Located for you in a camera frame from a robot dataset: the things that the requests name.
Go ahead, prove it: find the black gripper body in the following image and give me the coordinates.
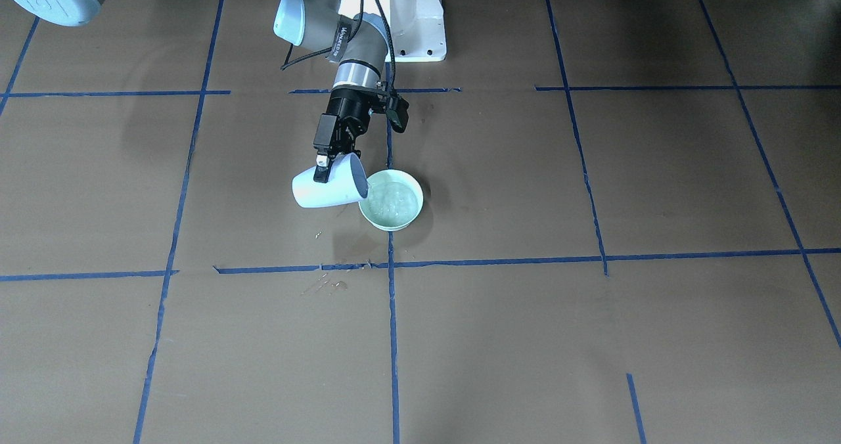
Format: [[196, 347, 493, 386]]
[[315, 88, 380, 156]]

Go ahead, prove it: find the blue plastic cup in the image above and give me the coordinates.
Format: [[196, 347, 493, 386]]
[[292, 153, 369, 208]]

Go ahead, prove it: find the mint green bowl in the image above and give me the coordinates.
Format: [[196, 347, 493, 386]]
[[358, 169, 424, 232]]

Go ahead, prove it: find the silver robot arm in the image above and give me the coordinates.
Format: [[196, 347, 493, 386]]
[[11, 0, 408, 189]]

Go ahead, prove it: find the white mounting pillar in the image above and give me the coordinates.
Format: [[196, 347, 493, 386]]
[[379, 0, 447, 63]]

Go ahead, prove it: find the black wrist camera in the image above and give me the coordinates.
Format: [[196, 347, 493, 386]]
[[373, 81, 411, 133]]

